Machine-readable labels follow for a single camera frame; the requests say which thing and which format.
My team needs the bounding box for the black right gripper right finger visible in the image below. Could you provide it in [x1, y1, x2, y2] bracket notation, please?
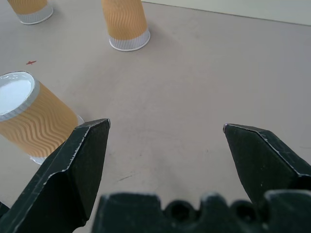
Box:
[223, 123, 311, 206]

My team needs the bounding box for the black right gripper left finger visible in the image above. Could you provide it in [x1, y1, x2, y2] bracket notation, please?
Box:
[0, 118, 111, 233]

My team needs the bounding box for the orange ripple paper cup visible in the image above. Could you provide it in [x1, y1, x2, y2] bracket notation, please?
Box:
[101, 0, 151, 52]
[0, 70, 85, 166]
[7, 0, 54, 25]

